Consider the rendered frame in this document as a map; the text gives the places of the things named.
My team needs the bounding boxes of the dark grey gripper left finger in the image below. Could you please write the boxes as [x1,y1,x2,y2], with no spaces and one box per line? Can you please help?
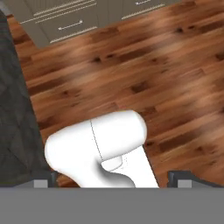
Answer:
[13,171,59,188]

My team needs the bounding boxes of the dark grey counter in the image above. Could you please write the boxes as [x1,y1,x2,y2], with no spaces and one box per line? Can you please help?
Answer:
[0,9,54,187]

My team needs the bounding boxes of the white rounded object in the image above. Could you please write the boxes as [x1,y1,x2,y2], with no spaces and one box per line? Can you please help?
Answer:
[44,109,160,188]

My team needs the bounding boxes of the grey cabinet run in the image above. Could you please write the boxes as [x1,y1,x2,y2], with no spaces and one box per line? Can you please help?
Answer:
[4,0,183,49]

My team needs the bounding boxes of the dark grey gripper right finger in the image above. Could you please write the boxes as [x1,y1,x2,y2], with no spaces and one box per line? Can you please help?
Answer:
[167,170,224,188]

